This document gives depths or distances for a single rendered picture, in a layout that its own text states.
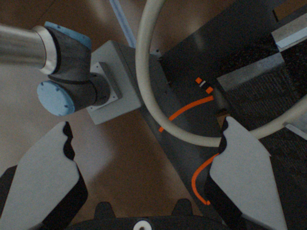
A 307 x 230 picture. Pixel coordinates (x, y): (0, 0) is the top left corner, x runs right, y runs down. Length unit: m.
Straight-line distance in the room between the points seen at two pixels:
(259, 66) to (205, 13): 0.92
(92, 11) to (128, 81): 1.41
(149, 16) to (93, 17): 1.77
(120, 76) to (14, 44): 0.44
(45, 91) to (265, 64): 0.94
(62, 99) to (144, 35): 0.42
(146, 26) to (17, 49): 0.37
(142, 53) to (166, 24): 1.35
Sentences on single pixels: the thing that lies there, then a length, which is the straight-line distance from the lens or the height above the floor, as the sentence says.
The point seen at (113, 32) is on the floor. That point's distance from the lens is 1.87.
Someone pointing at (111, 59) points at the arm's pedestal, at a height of 0.85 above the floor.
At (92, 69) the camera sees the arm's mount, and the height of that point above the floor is 0.91.
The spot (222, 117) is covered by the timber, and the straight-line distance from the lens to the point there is 1.49.
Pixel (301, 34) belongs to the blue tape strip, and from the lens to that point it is 0.85.
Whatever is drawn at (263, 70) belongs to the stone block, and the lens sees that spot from 0.84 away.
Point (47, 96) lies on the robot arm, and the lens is 0.67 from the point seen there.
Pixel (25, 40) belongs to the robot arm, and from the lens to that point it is 0.55.
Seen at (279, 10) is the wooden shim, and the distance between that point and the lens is 1.66.
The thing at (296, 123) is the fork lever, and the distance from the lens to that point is 0.57.
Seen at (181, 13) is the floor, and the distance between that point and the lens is 1.64.
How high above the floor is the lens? 1.54
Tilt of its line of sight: 64 degrees down
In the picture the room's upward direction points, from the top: 134 degrees counter-clockwise
